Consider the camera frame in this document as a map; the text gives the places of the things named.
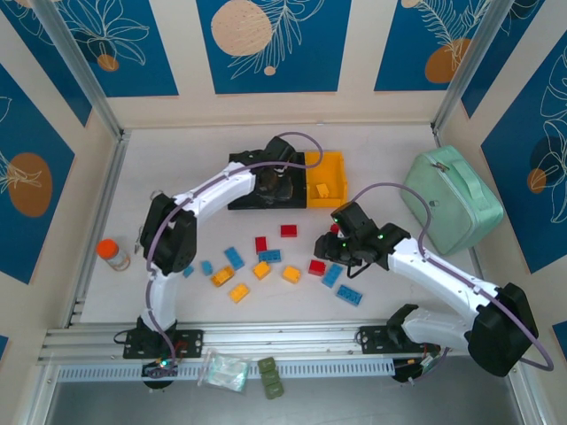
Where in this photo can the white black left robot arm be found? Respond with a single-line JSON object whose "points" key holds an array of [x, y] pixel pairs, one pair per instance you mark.
{"points": [[212, 186]]}

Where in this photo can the red lego brick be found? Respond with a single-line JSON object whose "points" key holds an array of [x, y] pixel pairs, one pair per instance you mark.
{"points": [[316, 268], [334, 228], [288, 230], [261, 244]]}

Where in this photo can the clear plastic bag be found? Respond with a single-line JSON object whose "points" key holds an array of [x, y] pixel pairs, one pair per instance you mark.
{"points": [[223, 372]]}

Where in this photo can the aluminium side rail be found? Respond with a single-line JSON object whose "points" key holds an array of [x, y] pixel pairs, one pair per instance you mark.
{"points": [[109, 186]]}

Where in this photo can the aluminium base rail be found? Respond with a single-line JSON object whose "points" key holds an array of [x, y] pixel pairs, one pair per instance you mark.
{"points": [[283, 338]]}

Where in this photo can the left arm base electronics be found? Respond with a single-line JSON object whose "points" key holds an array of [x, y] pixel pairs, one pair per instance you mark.
{"points": [[156, 381]]}

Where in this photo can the small blue lego brick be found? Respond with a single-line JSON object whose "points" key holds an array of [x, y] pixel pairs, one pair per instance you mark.
{"points": [[207, 267], [188, 271]]}

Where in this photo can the orange cap clear bottle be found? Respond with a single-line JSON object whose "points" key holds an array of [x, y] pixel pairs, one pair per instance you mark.
{"points": [[113, 256]]}

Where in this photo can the aluminium corner post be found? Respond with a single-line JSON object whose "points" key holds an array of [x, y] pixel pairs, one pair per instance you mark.
{"points": [[82, 66], [469, 66]]}

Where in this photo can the olive green block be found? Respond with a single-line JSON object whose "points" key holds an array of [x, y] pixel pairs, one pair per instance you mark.
{"points": [[269, 376], [274, 390], [266, 364]]}

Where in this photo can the long blue lego brick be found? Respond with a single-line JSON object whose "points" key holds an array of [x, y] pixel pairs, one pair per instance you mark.
{"points": [[234, 257], [331, 275], [270, 256], [349, 295]]}

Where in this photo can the mint green zip bag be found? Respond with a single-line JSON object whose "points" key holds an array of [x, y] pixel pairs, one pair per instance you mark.
{"points": [[452, 199]]}

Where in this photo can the yellow lego brick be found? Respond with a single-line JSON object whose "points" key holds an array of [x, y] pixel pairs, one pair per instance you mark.
{"points": [[322, 190], [222, 275], [291, 274], [261, 270], [238, 292]]}

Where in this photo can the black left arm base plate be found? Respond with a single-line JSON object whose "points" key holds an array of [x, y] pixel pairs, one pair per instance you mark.
{"points": [[190, 343]]}

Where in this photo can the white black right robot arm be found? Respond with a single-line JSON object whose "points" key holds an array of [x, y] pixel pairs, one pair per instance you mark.
{"points": [[443, 276]]}

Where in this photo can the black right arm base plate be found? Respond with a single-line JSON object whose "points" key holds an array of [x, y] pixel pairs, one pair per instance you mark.
{"points": [[372, 341]]}

